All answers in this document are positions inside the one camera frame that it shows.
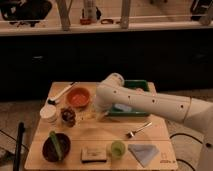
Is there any yellow banana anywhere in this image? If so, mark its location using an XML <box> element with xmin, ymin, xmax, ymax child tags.
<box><xmin>81</xmin><ymin>109</ymin><xmax>96</xmax><ymax>120</ymax></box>

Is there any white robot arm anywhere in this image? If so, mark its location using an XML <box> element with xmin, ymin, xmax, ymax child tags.
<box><xmin>94</xmin><ymin>73</ymin><xmax>213</xmax><ymax>171</ymax></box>

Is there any red bowl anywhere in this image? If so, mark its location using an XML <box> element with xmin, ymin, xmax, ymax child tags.
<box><xmin>66</xmin><ymin>87</ymin><xmax>90</xmax><ymax>108</ymax></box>

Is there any dark brown bowl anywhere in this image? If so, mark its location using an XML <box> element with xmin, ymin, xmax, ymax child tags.
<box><xmin>42</xmin><ymin>133</ymin><xmax>71</xmax><ymax>162</ymax></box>

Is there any grey sponge in tray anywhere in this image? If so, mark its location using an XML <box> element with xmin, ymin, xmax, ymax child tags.
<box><xmin>114</xmin><ymin>104</ymin><xmax>132</xmax><ymax>112</ymax></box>

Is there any silver fork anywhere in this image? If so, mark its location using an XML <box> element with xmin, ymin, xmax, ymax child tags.
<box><xmin>126</xmin><ymin>122</ymin><xmax>152</xmax><ymax>138</ymax></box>

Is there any brown wooden block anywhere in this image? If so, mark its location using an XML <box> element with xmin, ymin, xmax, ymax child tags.
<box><xmin>81</xmin><ymin>147</ymin><xmax>107</xmax><ymax>163</ymax></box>

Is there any small green cup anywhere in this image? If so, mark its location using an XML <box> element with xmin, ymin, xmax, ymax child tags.
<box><xmin>110</xmin><ymin>141</ymin><xmax>126</xmax><ymax>158</ymax></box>

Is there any green plastic tray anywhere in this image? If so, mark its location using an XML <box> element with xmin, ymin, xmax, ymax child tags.
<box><xmin>108</xmin><ymin>80</ymin><xmax>149</xmax><ymax>117</ymax></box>

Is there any white cylindrical container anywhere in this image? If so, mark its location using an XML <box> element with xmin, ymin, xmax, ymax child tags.
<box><xmin>40</xmin><ymin>104</ymin><xmax>57</xmax><ymax>124</ymax></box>

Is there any green cucumber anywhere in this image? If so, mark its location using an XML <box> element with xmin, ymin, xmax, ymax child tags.
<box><xmin>49</xmin><ymin>131</ymin><xmax>63</xmax><ymax>161</ymax></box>

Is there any grey folded cloth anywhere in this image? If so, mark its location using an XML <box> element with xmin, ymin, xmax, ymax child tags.
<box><xmin>128</xmin><ymin>144</ymin><xmax>159</xmax><ymax>167</ymax></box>

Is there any black pole at left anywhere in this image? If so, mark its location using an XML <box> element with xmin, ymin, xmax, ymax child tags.
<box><xmin>13</xmin><ymin>122</ymin><xmax>25</xmax><ymax>171</ymax></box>

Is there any red tape roll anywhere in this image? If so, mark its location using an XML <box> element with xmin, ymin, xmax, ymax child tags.
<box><xmin>80</xmin><ymin>18</ymin><xmax>92</xmax><ymax>25</ymax></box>

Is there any black office chair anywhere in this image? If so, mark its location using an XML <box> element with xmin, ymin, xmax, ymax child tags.
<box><xmin>0</xmin><ymin>0</ymin><xmax>52</xmax><ymax>27</ymax></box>

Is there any white handled brush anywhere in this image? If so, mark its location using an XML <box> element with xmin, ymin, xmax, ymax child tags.
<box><xmin>47</xmin><ymin>82</ymin><xmax>76</xmax><ymax>105</ymax></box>

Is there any black cable on floor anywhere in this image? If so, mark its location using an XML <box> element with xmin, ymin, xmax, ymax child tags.
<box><xmin>169</xmin><ymin>132</ymin><xmax>205</xmax><ymax>171</ymax></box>

